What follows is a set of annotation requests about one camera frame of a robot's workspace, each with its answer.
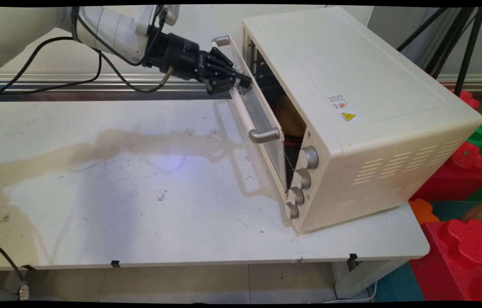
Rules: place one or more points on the yellow warning sticker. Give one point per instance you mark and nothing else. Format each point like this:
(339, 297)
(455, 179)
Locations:
(348, 116)

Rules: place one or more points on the teal foam block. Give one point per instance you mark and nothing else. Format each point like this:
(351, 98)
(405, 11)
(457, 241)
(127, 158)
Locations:
(452, 209)

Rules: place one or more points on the cream toaster oven body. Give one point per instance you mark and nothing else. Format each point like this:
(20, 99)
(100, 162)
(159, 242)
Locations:
(377, 107)

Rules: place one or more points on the brown bread loaf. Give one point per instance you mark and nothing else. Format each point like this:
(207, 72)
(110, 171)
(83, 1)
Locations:
(292, 117)

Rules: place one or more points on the small red foam block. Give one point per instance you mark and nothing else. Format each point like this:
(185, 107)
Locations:
(467, 99)

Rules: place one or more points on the black tripod legs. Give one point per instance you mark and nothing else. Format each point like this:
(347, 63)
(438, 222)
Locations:
(469, 47)

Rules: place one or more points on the aluminium rail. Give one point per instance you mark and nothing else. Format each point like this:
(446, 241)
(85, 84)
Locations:
(74, 85)

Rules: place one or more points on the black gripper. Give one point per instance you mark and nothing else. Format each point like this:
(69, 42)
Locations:
(183, 57)

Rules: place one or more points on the orange foam block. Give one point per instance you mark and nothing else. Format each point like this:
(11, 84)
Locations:
(422, 211)

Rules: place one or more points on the teal foam floor mat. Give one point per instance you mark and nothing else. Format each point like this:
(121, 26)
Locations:
(399, 284)

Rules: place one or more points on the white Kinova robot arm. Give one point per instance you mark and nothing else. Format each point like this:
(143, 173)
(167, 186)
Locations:
(14, 30)

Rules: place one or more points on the large red foam block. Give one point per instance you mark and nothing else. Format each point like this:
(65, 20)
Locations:
(459, 261)

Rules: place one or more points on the medium red foam block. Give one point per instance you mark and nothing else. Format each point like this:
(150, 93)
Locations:
(459, 175)

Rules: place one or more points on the white table leg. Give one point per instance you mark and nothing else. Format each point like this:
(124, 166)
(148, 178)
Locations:
(365, 278)

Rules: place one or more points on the white label sticker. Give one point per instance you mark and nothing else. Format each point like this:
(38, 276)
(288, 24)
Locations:
(338, 102)

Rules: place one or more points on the black table edge clip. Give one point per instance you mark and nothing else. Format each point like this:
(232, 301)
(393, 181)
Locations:
(353, 257)
(28, 268)
(115, 263)

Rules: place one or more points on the silver oven knob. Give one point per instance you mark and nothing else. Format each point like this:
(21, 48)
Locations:
(291, 210)
(303, 179)
(310, 157)
(296, 196)

